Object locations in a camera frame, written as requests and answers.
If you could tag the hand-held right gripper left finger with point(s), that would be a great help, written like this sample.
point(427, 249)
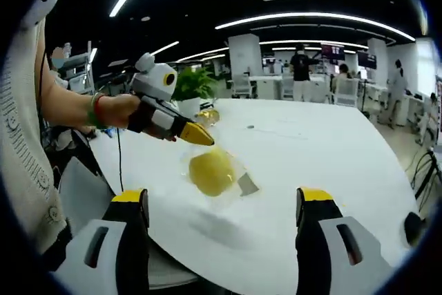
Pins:
point(103, 267)

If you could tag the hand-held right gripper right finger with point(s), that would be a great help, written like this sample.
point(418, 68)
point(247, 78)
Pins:
point(331, 271)

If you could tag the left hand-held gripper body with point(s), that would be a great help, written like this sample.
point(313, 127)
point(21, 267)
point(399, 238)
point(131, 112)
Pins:
point(152, 82)

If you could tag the round yellow silicone block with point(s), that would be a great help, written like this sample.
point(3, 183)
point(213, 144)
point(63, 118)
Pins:
point(210, 174)

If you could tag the person's left hand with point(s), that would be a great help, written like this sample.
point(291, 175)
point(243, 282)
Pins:
point(119, 112)

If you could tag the gold foil packet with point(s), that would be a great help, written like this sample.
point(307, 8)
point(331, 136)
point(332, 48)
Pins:
point(209, 115)

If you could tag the small black box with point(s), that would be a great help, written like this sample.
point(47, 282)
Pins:
point(206, 105)

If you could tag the green potted plant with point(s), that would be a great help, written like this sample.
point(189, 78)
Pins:
point(193, 84)

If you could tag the white metal rack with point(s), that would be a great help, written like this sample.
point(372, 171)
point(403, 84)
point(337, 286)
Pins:
point(79, 70)

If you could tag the grey mesh office chair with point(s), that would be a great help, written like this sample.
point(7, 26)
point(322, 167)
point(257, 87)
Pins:
point(83, 188)

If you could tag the dark rounded object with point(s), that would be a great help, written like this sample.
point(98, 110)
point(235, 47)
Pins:
point(412, 226)

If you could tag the cream knit sweater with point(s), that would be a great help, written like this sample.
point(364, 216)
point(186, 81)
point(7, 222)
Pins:
point(24, 136)

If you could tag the red wall display screen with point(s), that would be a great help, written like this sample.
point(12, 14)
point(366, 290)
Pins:
point(333, 50)

